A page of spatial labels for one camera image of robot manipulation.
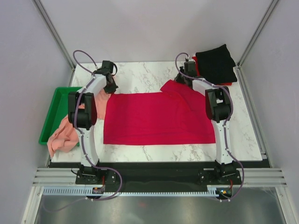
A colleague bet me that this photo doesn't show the magenta polo shirt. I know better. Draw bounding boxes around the magenta polo shirt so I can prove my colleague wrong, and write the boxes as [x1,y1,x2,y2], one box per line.
[103,80,215,146]

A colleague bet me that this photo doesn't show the salmon pink t shirt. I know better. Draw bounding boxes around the salmon pink t shirt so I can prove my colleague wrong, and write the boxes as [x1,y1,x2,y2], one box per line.
[47,90,111,158]

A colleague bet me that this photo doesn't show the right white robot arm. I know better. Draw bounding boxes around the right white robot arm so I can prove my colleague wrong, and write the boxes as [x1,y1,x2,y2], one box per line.
[175,58,237,184]

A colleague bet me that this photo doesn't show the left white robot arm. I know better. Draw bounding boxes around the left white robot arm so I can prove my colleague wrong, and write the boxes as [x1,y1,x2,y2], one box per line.
[68,61,118,185]

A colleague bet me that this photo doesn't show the folded red t shirt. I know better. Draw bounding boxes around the folded red t shirt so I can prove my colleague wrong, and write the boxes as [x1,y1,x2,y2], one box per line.
[192,56,232,86]

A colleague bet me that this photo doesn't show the folded black t shirt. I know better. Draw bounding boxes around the folded black t shirt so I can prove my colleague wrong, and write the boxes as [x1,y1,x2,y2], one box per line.
[195,44,237,85]

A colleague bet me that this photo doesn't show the green plastic tray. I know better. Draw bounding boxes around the green plastic tray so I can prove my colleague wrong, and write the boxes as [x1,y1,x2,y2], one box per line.
[39,87,81,145]

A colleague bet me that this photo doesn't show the left aluminium frame post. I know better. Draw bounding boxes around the left aluminium frame post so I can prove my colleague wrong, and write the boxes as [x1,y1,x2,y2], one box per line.
[32,0,76,71]

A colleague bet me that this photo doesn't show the aluminium frame post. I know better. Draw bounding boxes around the aluminium frame post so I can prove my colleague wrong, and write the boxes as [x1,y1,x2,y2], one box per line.
[237,0,280,67]
[32,0,76,71]

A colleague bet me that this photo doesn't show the right aluminium frame post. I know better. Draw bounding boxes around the right aluminium frame post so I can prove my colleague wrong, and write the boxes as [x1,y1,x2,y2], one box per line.
[237,0,280,67]

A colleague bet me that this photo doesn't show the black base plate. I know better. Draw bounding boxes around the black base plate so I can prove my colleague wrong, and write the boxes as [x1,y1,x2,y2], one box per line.
[48,160,270,192]

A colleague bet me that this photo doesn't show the white slotted cable duct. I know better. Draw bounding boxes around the white slotted cable duct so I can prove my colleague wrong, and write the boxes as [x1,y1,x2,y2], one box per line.
[43,186,219,197]

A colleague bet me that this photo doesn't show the front aluminium rail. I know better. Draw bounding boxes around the front aluminium rail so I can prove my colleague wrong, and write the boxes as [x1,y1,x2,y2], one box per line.
[33,168,287,187]

